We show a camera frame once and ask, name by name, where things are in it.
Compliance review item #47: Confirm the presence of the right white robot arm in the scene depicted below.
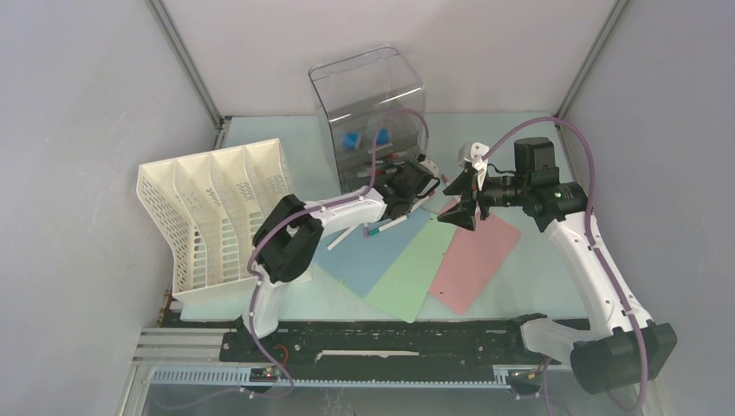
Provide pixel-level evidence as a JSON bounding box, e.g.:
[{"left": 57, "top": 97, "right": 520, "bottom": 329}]
[{"left": 439, "top": 137, "right": 678, "bottom": 394}]

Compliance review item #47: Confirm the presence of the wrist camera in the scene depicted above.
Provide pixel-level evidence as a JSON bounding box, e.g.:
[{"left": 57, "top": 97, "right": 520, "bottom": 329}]
[
  {"left": 421, "top": 159, "right": 443, "bottom": 181},
  {"left": 458, "top": 142, "right": 490, "bottom": 191}
]

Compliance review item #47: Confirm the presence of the plain white marker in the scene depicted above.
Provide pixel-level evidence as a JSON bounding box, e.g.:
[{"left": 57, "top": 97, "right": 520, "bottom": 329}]
[{"left": 327, "top": 225, "right": 358, "bottom": 250}]

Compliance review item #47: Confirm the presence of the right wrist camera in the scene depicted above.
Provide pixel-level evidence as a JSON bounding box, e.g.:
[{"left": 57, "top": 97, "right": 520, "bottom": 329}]
[{"left": 458, "top": 142, "right": 490, "bottom": 191}]

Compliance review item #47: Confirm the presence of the white plastic file rack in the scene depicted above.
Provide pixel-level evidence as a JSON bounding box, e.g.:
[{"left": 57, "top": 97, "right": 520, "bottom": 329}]
[{"left": 136, "top": 138, "right": 295, "bottom": 305}]

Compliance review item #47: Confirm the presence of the blue clipboard sheet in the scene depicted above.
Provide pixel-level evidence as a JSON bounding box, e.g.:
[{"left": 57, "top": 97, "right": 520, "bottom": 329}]
[{"left": 314, "top": 209, "right": 433, "bottom": 297}]

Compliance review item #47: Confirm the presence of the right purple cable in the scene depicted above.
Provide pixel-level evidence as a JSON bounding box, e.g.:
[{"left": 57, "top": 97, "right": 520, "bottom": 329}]
[{"left": 482, "top": 117, "right": 653, "bottom": 416}]

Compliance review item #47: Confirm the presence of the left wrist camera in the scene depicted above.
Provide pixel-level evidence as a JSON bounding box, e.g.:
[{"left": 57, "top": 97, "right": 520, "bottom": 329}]
[{"left": 421, "top": 159, "right": 443, "bottom": 181}]

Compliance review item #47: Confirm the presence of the clear plastic drawer box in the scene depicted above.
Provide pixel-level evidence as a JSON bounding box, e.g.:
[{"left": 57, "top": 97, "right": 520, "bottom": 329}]
[{"left": 308, "top": 44, "right": 427, "bottom": 193}]

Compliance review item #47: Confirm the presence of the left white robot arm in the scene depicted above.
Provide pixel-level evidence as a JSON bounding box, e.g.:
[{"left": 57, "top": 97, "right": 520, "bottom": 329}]
[{"left": 240, "top": 160, "right": 440, "bottom": 361}]

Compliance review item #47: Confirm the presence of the purple cable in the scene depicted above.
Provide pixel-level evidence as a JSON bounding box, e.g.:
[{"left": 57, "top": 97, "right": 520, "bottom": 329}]
[
  {"left": 237, "top": 107, "right": 432, "bottom": 400},
  {"left": 482, "top": 117, "right": 653, "bottom": 416}
]

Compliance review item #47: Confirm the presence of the teal cap marker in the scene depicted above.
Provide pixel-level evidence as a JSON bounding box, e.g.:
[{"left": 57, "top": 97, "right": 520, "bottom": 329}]
[{"left": 367, "top": 215, "right": 408, "bottom": 237}]

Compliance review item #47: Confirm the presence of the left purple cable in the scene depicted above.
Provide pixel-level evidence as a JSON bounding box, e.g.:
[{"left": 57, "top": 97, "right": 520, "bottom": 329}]
[{"left": 237, "top": 107, "right": 432, "bottom": 400}]

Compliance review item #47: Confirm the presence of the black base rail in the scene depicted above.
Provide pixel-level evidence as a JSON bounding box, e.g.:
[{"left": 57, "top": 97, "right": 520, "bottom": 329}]
[{"left": 218, "top": 320, "right": 543, "bottom": 384}]

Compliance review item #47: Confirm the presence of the blue eraser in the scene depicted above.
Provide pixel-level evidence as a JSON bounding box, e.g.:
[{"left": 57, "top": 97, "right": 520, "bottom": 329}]
[
  {"left": 374, "top": 128, "right": 391, "bottom": 146},
  {"left": 341, "top": 133, "right": 363, "bottom": 151}
]

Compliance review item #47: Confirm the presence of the pink clipboard sheet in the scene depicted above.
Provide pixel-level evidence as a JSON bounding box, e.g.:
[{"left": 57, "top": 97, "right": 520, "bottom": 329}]
[{"left": 429, "top": 213, "right": 522, "bottom": 315}]

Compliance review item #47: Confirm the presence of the green clipboard sheet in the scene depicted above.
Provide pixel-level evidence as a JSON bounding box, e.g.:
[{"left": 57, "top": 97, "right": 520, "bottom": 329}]
[{"left": 360, "top": 214, "right": 455, "bottom": 322}]

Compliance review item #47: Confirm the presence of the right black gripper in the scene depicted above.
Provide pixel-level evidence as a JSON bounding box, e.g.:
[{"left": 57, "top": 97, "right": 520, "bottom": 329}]
[{"left": 438, "top": 166, "right": 530, "bottom": 231}]

